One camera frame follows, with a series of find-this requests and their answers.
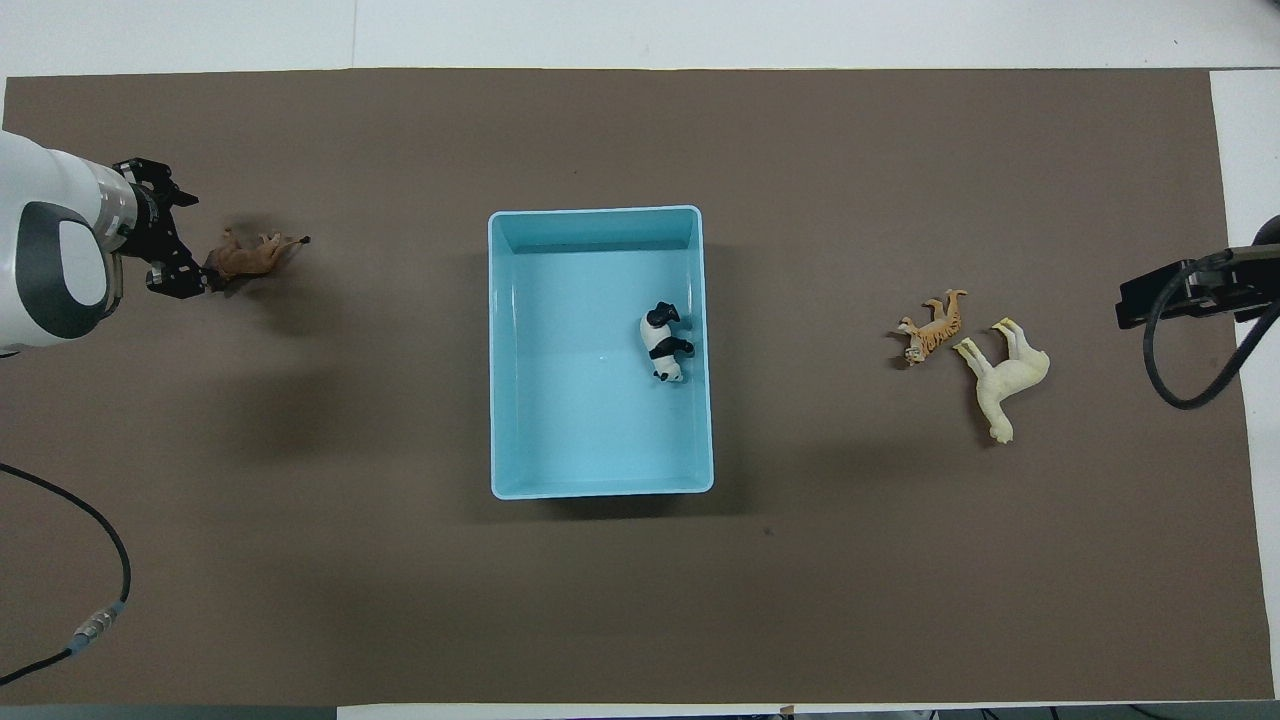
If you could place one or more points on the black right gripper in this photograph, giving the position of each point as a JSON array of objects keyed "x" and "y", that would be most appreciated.
[{"x": 1235, "y": 285}]

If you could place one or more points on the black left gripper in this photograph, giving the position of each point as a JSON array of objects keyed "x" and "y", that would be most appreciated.
[{"x": 150, "y": 220}]

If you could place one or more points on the brown lion toy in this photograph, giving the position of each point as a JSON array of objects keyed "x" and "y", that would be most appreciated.
[{"x": 250, "y": 260}]

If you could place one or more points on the cream llama toy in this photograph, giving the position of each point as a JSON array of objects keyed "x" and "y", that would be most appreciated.
[{"x": 1005, "y": 380}]

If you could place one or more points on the orange striped tiger toy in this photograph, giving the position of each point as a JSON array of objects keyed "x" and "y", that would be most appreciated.
[{"x": 938, "y": 335}]

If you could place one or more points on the black and white panda toy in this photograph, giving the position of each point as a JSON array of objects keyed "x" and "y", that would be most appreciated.
[{"x": 660, "y": 345}]

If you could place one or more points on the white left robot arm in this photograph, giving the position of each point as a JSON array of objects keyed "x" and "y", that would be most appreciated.
[{"x": 50, "y": 200}]

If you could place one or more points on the light blue storage box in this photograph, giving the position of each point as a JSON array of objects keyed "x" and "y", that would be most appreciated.
[{"x": 570, "y": 420}]

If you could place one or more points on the brown table mat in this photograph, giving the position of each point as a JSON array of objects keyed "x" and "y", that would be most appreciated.
[{"x": 800, "y": 600}]

